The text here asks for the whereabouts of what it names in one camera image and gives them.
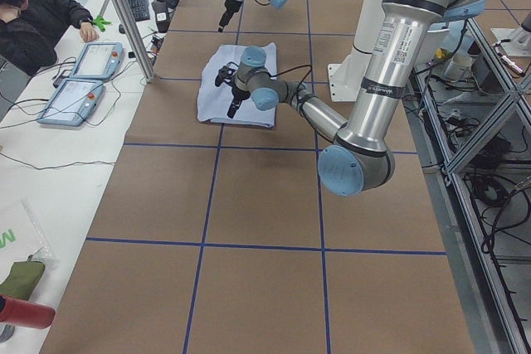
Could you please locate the person's hand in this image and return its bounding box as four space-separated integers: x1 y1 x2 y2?
79 22 99 42

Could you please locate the light blue striped shirt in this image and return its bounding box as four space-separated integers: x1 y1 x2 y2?
197 43 278 128

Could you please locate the red bottle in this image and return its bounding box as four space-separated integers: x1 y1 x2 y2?
1 294 56 329

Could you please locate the green plastic toy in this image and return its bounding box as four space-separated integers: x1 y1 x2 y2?
92 15 112 32

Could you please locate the person in black jacket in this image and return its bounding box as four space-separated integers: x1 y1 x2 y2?
1 0 93 76

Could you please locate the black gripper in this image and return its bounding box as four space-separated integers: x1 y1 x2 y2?
215 61 249 119
217 0 242 32

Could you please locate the black keyboard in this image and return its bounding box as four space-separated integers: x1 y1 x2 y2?
126 0 150 22

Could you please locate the green pouch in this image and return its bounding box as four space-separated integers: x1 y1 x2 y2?
1 260 46 300

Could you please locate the lower blue teach pendant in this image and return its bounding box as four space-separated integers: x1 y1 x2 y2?
37 78 105 127

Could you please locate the upper blue teach pendant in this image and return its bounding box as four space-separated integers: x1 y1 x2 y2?
70 42 124 81

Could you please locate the blue teach pendant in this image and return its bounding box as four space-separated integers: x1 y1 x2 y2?
70 42 124 81
37 78 105 127

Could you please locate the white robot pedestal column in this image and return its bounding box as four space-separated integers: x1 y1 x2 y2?
328 0 384 102

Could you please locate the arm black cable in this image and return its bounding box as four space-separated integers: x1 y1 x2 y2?
223 61 313 110

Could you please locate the aluminium frame post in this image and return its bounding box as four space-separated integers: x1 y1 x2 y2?
112 0 155 83

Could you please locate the clear plastic bag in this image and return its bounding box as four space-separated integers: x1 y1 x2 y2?
1 201 56 276

